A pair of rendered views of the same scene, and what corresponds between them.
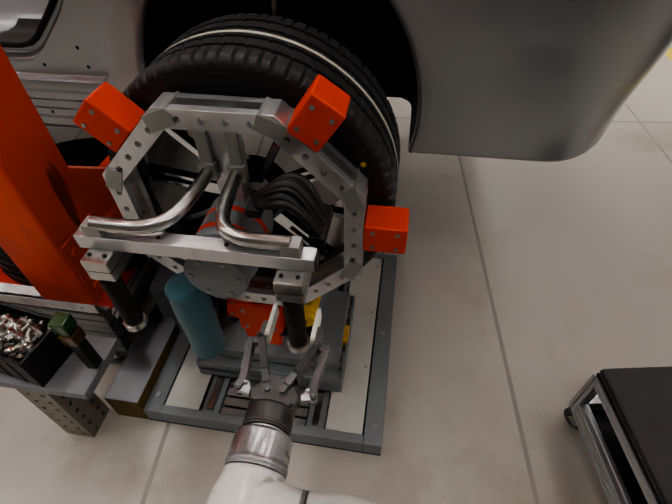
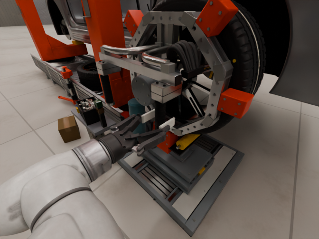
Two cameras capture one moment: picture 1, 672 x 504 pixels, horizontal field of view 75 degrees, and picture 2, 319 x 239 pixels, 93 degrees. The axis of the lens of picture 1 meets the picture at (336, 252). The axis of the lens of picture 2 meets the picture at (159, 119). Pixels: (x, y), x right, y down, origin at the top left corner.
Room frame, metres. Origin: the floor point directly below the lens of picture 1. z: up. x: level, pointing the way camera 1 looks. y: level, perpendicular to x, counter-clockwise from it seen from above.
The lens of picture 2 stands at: (0.12, -0.15, 1.12)
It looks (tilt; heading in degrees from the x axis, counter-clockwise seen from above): 36 degrees down; 34
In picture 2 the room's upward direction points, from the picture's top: straight up
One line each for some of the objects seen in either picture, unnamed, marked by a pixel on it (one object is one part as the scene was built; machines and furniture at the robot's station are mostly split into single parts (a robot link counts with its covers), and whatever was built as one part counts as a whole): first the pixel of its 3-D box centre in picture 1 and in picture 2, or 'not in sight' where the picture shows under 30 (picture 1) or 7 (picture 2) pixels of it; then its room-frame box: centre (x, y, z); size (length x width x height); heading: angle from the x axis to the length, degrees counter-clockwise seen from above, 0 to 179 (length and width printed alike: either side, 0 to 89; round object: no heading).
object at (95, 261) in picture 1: (110, 253); (108, 66); (0.55, 0.41, 0.93); 0.09 x 0.05 x 0.05; 170
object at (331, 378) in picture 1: (281, 332); (175, 156); (0.90, 0.21, 0.13); 0.50 x 0.36 x 0.10; 80
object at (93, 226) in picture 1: (148, 181); (131, 39); (0.62, 0.32, 1.03); 0.19 x 0.18 x 0.11; 170
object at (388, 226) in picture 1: (385, 229); (234, 102); (0.67, -0.11, 0.85); 0.09 x 0.08 x 0.07; 80
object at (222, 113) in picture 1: (242, 217); (168, 80); (0.72, 0.20, 0.85); 0.54 x 0.07 x 0.54; 80
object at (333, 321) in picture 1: (284, 302); (181, 142); (0.89, 0.17, 0.32); 0.40 x 0.30 x 0.28; 80
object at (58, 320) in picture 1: (62, 323); (98, 103); (0.60, 0.65, 0.64); 0.04 x 0.04 x 0.04; 80
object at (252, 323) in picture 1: (268, 304); (170, 134); (0.76, 0.20, 0.48); 0.16 x 0.12 x 0.17; 170
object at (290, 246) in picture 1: (258, 191); (168, 45); (0.58, 0.13, 1.03); 0.19 x 0.18 x 0.11; 170
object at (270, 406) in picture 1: (273, 403); (119, 143); (0.31, 0.11, 0.83); 0.09 x 0.08 x 0.07; 170
